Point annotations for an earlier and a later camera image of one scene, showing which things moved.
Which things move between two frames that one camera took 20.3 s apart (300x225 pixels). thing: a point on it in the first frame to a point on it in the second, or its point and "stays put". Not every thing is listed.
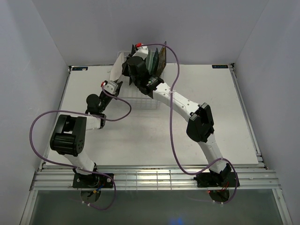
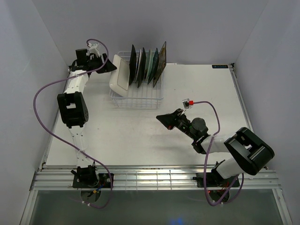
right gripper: x=124 y=67 to x=170 y=120
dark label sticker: x=220 y=66 stays put
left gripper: x=118 y=90 to x=108 y=66
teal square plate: x=155 y=63 stays put
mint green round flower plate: x=149 y=60 stays put
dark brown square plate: x=162 y=60 stays put
